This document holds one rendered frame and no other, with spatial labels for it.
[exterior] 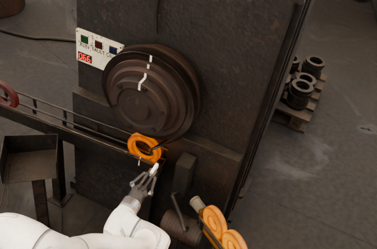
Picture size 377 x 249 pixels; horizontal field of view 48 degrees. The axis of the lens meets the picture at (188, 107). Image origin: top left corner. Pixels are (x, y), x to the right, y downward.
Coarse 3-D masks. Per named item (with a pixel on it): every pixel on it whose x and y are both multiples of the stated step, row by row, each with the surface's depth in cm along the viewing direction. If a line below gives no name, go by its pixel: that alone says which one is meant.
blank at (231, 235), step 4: (224, 232) 187; (228, 232) 184; (232, 232) 183; (236, 232) 183; (224, 236) 188; (228, 236) 185; (232, 236) 182; (236, 236) 181; (240, 236) 181; (224, 240) 189; (228, 240) 186; (232, 240) 183; (236, 240) 180; (240, 240) 180; (224, 244) 190; (228, 244) 188; (232, 244) 189; (236, 244) 181; (240, 244) 179; (244, 244) 180; (228, 248) 188; (232, 248) 189; (236, 248) 182; (240, 248) 179; (244, 248) 179
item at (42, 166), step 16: (16, 144) 221; (32, 144) 223; (48, 144) 225; (0, 160) 203; (16, 160) 221; (32, 160) 221; (48, 160) 222; (16, 176) 213; (32, 176) 214; (48, 176) 214; (48, 224) 251
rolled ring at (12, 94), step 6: (0, 84) 236; (6, 84) 237; (6, 90) 236; (12, 90) 237; (0, 96) 247; (12, 96) 237; (18, 96) 240; (0, 102) 246; (6, 102) 247; (12, 102) 240; (18, 102) 242
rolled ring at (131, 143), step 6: (132, 138) 216; (138, 138) 214; (144, 138) 212; (150, 138) 212; (132, 144) 218; (150, 144) 212; (156, 144) 213; (132, 150) 221; (138, 150) 223; (156, 150) 213; (144, 156) 222; (150, 156) 221; (156, 156) 216
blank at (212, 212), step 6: (204, 210) 199; (210, 210) 193; (216, 210) 192; (204, 216) 200; (210, 216) 198; (216, 216) 190; (222, 216) 190; (210, 222) 199; (216, 222) 192; (222, 222) 189; (210, 228) 198; (216, 228) 197; (222, 228) 189; (216, 234) 194; (222, 234) 190
